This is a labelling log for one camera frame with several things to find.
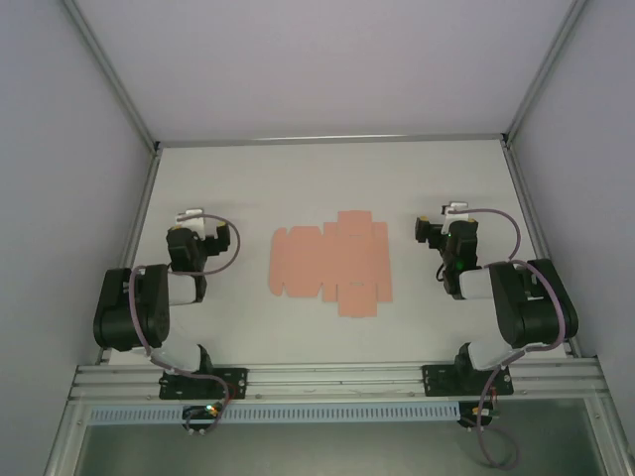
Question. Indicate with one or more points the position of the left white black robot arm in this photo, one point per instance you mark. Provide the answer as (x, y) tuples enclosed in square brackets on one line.
[(126, 317)]

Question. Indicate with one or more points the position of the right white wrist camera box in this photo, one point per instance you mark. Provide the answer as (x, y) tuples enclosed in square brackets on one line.
[(455, 209)]

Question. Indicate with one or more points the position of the aluminium frame post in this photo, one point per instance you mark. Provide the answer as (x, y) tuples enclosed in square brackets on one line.
[(546, 69), (111, 74)]

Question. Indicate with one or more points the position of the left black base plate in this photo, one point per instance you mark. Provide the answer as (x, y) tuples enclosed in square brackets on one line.
[(233, 384)]

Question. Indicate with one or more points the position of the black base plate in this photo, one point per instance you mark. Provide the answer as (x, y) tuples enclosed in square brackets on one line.
[(439, 382), (233, 384)]

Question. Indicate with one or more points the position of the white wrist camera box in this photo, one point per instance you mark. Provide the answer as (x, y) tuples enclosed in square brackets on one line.
[(191, 218), (455, 209)]

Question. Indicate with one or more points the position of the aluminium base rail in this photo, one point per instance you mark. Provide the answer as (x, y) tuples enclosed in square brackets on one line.
[(337, 382)]

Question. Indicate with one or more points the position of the pink paper box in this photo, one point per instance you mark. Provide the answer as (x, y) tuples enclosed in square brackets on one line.
[(327, 263)]

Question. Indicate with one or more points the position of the right black circuit board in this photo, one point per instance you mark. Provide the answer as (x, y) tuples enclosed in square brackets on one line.
[(469, 421)]

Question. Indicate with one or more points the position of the aluminium panel frame bar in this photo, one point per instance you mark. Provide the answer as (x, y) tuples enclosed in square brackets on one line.
[(62, 436), (607, 436)]

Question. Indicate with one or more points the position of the black circuit board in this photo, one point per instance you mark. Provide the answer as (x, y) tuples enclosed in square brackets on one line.
[(198, 412), (469, 421)]

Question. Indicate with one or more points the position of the grey metal panel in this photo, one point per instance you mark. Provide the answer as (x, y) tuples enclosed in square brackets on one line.
[(322, 451)]

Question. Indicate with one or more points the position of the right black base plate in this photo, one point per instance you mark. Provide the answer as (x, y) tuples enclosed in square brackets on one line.
[(439, 382)]

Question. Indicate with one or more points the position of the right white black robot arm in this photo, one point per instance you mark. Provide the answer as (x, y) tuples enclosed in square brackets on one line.
[(536, 317)]

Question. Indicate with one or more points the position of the left black circuit board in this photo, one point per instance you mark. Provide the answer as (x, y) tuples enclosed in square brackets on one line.
[(198, 412)]

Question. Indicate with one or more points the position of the aluminium side rail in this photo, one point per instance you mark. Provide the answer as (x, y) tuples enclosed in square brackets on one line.
[(527, 208), (144, 208)]

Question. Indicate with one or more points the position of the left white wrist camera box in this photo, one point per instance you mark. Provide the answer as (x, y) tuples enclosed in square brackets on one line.
[(191, 218)]

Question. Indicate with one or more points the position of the aluminium crossbar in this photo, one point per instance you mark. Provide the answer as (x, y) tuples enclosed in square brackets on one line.
[(327, 139)]

